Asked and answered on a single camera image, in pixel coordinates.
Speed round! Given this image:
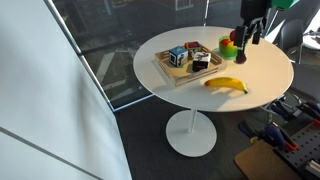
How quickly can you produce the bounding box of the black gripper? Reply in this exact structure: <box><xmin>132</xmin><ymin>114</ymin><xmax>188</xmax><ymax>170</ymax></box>
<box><xmin>234</xmin><ymin>0</ymin><xmax>268</xmax><ymax>48</ymax></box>

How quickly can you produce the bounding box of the yellow banana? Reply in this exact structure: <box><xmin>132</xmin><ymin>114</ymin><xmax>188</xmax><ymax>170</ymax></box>
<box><xmin>203</xmin><ymin>76</ymin><xmax>250</xmax><ymax>95</ymax></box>

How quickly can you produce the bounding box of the wooden slatted tray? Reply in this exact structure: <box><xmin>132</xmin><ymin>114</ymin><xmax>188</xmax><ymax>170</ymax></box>
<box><xmin>154</xmin><ymin>46</ymin><xmax>228</xmax><ymax>88</ymax></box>

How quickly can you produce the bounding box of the green plastic bowl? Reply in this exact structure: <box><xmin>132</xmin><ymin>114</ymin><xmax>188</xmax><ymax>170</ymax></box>
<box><xmin>218</xmin><ymin>35</ymin><xmax>240</xmax><ymax>61</ymax></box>

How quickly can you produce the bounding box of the dark grey office chair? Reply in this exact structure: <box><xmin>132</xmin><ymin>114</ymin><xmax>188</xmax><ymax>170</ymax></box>
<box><xmin>279</xmin><ymin>19</ymin><xmax>305</xmax><ymax>56</ymax></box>

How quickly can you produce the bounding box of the white black picture cube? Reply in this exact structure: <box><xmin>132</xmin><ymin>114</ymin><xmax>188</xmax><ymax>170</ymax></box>
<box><xmin>191</xmin><ymin>51</ymin><xmax>212</xmax><ymax>74</ymax></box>

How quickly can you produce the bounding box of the red green picture cube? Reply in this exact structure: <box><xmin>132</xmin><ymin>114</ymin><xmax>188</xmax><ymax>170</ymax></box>
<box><xmin>184</xmin><ymin>41</ymin><xmax>203</xmax><ymax>60</ymax></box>

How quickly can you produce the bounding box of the blue white picture cube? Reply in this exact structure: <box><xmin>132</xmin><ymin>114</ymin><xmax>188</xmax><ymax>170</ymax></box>
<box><xmin>168</xmin><ymin>45</ymin><xmax>189</xmax><ymax>68</ymax></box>

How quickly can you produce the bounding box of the blue black spring clamp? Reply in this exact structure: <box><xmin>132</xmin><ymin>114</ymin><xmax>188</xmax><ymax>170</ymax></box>
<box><xmin>261</xmin><ymin>123</ymin><xmax>299</xmax><ymax>153</ymax></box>
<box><xmin>238</xmin><ymin>119</ymin><xmax>258</xmax><ymax>139</ymax></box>
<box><xmin>269</xmin><ymin>101</ymin><xmax>298</xmax><ymax>122</ymax></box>
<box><xmin>296</xmin><ymin>100</ymin><xmax>320</xmax><ymax>126</ymax></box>

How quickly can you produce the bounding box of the flat rectangular board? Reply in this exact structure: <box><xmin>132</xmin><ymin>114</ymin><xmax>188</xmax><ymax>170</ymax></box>
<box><xmin>233</xmin><ymin>139</ymin><xmax>303</xmax><ymax>180</ymax></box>

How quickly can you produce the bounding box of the aluminium extrusion bar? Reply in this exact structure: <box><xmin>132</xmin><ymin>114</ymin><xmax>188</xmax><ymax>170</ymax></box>
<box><xmin>304</xmin><ymin>159</ymin><xmax>320</xmax><ymax>178</ymax></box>

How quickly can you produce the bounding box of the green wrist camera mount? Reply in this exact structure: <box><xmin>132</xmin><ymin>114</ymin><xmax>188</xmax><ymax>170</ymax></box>
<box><xmin>270</xmin><ymin>0</ymin><xmax>301</xmax><ymax>11</ymax></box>

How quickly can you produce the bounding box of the white table pedestal base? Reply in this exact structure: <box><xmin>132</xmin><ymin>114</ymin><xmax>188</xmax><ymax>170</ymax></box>
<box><xmin>165</xmin><ymin>109</ymin><xmax>218</xmax><ymax>158</ymax></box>

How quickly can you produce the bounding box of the window frame mullion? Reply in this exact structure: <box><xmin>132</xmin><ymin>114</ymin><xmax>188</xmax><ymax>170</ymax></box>
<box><xmin>44</xmin><ymin>0</ymin><xmax>156</xmax><ymax>113</ymax></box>

